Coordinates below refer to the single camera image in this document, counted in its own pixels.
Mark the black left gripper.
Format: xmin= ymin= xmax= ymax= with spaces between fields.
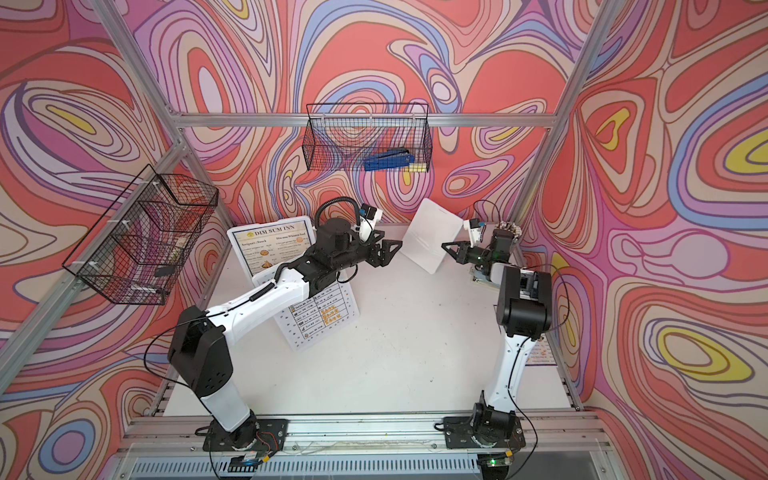
xmin=330 ymin=228 xmax=403 ymax=274

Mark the black wire basket back wall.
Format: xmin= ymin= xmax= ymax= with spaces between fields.
xmin=302 ymin=102 xmax=433 ymax=173

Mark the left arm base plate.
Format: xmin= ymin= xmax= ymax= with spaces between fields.
xmin=203 ymin=418 xmax=289 ymax=453

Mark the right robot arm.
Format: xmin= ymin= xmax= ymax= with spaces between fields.
xmin=442 ymin=218 xmax=554 ymax=430

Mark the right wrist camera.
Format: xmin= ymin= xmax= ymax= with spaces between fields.
xmin=463 ymin=218 xmax=486 ymax=248

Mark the Dim Sum Inn menu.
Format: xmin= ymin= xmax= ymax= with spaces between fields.
xmin=232 ymin=221 xmax=313 ymax=276

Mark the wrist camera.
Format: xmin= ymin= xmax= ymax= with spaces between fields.
xmin=357 ymin=203 xmax=383 ymax=244
xmin=463 ymin=218 xmax=486 ymax=248

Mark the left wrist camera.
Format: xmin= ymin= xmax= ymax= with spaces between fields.
xmin=357 ymin=203 xmax=383 ymax=244

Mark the hand-drawn colourful menu sheet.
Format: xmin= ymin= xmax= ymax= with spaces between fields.
xmin=278 ymin=281 xmax=358 ymax=349

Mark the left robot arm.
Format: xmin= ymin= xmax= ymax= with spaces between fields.
xmin=167 ymin=196 xmax=403 ymax=439

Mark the black wire basket wall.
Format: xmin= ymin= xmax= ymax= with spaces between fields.
xmin=62 ymin=165 xmax=219 ymax=305
xmin=302 ymin=102 xmax=433 ymax=173

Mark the clear pencil holder cup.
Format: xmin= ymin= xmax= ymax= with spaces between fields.
xmin=498 ymin=222 xmax=522 ymax=238

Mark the yellow item in basket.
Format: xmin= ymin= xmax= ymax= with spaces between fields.
xmin=405 ymin=163 xmax=428 ymax=173

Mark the blue stapler in basket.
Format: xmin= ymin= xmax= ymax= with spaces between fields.
xmin=363 ymin=148 xmax=415 ymax=172

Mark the white board front panel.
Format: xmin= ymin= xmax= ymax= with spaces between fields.
xmin=226 ymin=215 xmax=318 ymax=280

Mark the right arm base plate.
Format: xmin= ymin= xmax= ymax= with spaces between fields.
xmin=433 ymin=416 xmax=527 ymax=452

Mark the black wire basket left wall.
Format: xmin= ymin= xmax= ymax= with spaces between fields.
xmin=62 ymin=165 xmax=219 ymax=305

